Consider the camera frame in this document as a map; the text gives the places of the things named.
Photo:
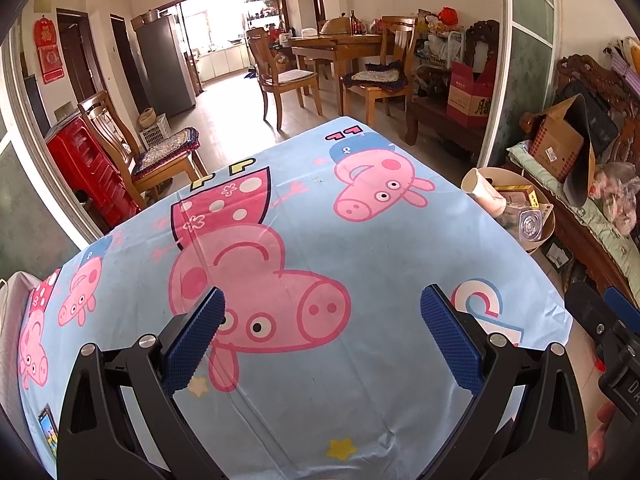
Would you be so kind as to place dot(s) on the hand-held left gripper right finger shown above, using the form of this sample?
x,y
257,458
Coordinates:
x,y
450,340

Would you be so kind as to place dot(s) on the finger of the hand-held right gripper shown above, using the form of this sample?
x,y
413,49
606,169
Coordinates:
x,y
590,315
622,307

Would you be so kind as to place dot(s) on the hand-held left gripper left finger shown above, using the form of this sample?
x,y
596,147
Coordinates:
x,y
195,340

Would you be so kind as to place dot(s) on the beige round basket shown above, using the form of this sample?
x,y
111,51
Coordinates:
x,y
545,234

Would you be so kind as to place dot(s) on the clear plastic bottle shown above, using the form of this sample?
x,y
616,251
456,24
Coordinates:
x,y
531,224

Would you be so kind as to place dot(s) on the yellow box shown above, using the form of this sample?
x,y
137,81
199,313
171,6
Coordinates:
x,y
520,193

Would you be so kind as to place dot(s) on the white paper cup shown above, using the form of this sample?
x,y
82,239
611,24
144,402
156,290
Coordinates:
x,y
480,190

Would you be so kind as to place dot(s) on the person's right hand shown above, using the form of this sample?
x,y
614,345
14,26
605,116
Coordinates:
x,y
600,445

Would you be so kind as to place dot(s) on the carved wooden sofa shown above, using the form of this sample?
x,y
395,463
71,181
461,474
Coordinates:
x,y
575,232

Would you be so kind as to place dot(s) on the green sofa cushion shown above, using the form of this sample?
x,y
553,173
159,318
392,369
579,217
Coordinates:
x,y
597,220

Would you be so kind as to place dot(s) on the clear plastic bags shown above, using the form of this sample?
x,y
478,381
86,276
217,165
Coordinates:
x,y
617,195

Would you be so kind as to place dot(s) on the black curved sheet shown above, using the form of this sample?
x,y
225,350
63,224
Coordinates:
x,y
580,180

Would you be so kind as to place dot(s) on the printed blue blanket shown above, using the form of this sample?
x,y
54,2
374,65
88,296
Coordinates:
x,y
350,240

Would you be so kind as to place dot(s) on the brown cardboard box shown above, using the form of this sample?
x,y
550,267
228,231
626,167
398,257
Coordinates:
x,y
555,147

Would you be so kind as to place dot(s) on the smartphone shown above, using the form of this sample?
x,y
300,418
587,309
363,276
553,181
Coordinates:
x,y
48,432

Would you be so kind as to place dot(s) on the patterned seat cushion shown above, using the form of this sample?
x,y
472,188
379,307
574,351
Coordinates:
x,y
165,147

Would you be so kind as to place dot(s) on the stack of red plastic stools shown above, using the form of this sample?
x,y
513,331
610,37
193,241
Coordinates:
x,y
85,160

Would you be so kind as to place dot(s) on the white plastic crate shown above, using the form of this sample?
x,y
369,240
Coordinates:
x,y
156,132

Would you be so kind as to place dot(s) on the dark wooden low table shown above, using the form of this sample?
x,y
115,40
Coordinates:
x,y
440,112

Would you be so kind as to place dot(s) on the small woven basket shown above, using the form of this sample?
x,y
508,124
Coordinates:
x,y
146,117

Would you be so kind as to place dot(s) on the red and white cardboard box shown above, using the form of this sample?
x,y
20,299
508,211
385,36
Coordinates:
x,y
470,97

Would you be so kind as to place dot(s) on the frosted glass sliding door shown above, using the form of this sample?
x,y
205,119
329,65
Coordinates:
x,y
530,60

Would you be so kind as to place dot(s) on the dark knitted seat cushion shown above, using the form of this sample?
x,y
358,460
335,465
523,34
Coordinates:
x,y
375,77

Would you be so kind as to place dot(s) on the grey refrigerator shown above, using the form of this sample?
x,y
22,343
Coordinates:
x,y
165,65

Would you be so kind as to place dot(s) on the white kitchen cabinet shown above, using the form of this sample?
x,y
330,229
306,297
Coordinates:
x,y
225,60

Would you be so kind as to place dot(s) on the striped seat cushion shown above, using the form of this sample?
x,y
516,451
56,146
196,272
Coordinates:
x,y
295,76

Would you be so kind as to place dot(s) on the white metal rack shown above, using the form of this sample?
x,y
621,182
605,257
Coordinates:
x,y
447,52

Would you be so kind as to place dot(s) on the dark wooden door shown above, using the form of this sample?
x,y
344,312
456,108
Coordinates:
x,y
125,60
80,60

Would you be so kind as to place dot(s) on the dark carved wooden chair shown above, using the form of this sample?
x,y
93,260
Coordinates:
x,y
485,35

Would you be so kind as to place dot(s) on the wooden dining table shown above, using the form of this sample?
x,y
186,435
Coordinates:
x,y
340,42

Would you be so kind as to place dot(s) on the red plastic bag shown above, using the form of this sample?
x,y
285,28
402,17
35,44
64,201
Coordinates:
x,y
448,16

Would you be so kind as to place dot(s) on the metal pot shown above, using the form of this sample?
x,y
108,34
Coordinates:
x,y
154,15

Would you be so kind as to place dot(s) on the dark glass bottle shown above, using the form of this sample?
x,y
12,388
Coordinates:
x,y
353,22

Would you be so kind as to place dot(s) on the dome food cover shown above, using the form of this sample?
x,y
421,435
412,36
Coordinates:
x,y
336,26

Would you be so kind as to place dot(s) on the red wall ornament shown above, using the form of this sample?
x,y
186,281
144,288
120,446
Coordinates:
x,y
48,52

